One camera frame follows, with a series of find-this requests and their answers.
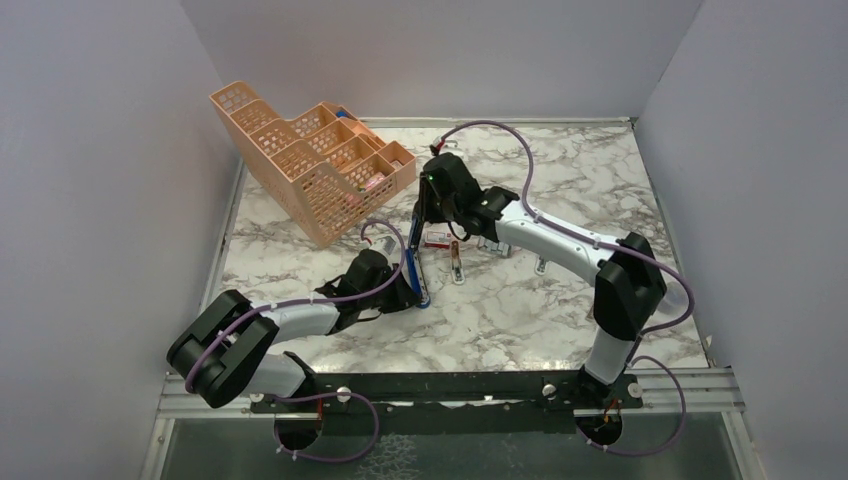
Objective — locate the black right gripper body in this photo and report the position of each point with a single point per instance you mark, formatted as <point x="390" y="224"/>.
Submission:
<point x="433" y="210"/>

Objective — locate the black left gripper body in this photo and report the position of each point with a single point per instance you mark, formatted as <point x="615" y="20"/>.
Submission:
<point x="387" y="301"/>

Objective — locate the red white staple box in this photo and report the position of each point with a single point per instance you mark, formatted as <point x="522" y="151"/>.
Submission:
<point x="436" y="239"/>

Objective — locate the blue black stapler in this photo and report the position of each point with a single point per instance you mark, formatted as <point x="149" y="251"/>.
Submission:
<point x="417" y="268"/>

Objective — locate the pink small stapler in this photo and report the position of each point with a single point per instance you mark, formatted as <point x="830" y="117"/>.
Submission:
<point x="457" y="273"/>

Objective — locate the white small stapler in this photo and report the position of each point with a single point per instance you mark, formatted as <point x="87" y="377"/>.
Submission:
<point x="540" y="266"/>

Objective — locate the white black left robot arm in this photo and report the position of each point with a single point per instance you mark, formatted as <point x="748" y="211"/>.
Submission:
<point x="220" y="353"/>

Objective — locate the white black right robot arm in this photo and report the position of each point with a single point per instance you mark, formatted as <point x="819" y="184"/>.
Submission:
<point x="628" y="284"/>

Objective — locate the colourful item in organizer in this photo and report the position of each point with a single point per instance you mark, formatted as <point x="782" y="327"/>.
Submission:
<point x="371" y="182"/>

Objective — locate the peach plastic desk organizer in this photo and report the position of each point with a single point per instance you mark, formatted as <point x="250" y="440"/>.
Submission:
<point x="313" y="164"/>

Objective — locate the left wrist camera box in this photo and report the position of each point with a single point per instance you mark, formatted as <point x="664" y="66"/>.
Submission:
<point x="387" y="246"/>

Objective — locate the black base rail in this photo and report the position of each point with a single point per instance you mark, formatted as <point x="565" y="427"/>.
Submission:
<point x="572" y="389"/>

